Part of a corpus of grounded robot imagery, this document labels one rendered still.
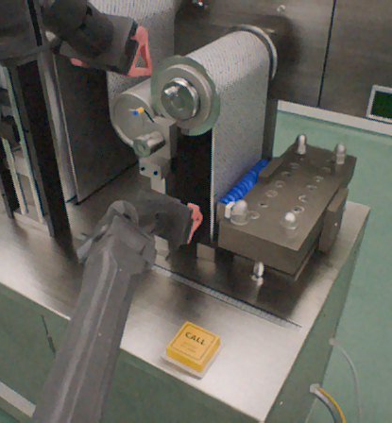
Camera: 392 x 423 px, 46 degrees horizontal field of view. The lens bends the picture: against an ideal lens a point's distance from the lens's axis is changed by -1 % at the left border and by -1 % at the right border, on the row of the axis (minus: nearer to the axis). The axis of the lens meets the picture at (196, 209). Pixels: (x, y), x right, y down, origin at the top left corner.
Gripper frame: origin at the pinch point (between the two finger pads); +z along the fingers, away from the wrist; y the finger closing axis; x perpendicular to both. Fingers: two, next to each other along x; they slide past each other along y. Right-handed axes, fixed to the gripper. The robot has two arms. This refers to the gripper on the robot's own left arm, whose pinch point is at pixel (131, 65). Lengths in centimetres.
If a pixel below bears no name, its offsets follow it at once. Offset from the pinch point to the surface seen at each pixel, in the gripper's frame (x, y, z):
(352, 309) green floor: -36, 29, 167
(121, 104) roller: -2.0, -14.8, 19.7
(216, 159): -6.5, 6.4, 25.3
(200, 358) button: -39.9, 19.2, 18.2
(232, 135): -0.6, 6.4, 28.8
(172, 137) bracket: -5.7, -0.8, 19.3
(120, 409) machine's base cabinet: -65, -1, 38
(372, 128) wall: 83, -8, 295
